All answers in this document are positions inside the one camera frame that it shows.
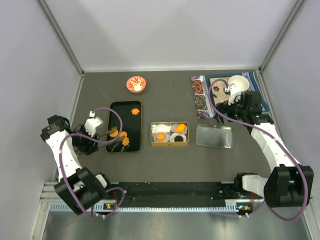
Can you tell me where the orange flower cookie bottom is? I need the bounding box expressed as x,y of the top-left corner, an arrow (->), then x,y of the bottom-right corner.
122,136 -> 130,147

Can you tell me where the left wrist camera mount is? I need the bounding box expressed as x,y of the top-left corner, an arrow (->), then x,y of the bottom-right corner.
84,111 -> 103,138

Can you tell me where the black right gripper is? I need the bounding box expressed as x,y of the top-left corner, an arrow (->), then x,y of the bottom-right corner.
214,93 -> 248,126

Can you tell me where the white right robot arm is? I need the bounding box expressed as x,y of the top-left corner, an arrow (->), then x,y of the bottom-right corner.
215,91 -> 314,208

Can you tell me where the white paper cup top-right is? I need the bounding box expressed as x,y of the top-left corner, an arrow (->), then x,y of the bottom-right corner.
170,122 -> 188,134

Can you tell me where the white paper cup top-left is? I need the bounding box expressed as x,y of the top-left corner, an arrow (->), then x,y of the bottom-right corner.
151,123 -> 171,134

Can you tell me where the black rectangular tray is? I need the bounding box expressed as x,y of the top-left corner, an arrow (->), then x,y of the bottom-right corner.
105,100 -> 142,153

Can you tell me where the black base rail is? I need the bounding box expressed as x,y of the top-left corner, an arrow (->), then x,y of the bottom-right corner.
112,182 -> 251,208

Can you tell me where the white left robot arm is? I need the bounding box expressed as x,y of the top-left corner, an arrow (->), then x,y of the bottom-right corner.
40,111 -> 125,216

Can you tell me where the black round cookie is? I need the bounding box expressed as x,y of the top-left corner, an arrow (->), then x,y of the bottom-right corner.
174,135 -> 184,142

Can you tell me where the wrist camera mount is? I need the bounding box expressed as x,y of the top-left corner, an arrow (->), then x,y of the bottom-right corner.
84,111 -> 103,138
224,83 -> 243,106

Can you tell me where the orange star flower cookie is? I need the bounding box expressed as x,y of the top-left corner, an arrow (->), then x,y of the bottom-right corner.
155,132 -> 168,143

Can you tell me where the orange figure cookie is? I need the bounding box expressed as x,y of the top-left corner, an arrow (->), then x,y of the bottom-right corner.
119,131 -> 128,138

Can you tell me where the patterned cloth mat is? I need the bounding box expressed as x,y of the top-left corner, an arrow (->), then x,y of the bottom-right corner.
191,71 -> 260,119

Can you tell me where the wooden puzzle board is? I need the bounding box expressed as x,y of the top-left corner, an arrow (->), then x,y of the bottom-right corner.
209,77 -> 230,105

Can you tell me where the white bowl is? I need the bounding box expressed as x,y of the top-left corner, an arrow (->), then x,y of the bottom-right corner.
228,75 -> 250,94

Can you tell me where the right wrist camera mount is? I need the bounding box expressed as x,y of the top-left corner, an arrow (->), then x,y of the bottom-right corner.
224,83 -> 243,106

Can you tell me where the silver tin lid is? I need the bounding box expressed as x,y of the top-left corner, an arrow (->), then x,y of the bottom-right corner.
195,124 -> 234,149

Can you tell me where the yellow cookie tin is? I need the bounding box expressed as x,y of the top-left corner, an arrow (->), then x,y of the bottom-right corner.
150,121 -> 190,147

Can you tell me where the red patterned small bowl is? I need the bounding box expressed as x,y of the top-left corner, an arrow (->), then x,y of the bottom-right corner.
126,76 -> 147,94

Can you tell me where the orange flower cookie top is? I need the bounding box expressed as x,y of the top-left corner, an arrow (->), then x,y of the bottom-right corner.
131,108 -> 140,116

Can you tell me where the orange round cookie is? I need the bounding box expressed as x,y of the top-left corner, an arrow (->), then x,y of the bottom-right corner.
109,128 -> 119,138

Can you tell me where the orange fish cookie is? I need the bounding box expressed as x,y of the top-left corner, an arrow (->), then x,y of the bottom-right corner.
175,123 -> 187,134

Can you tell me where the white paper cup bottom-right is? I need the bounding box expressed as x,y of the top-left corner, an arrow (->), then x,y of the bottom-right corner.
170,132 -> 187,143

